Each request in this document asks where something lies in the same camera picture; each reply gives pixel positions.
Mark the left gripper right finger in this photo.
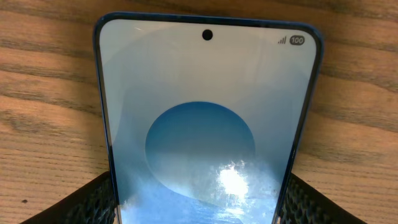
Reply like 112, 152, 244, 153
278, 174, 366, 224

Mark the blue Galaxy smartphone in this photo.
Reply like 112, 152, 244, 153
93, 12, 323, 224

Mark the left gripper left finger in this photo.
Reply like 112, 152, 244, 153
21, 171, 116, 224

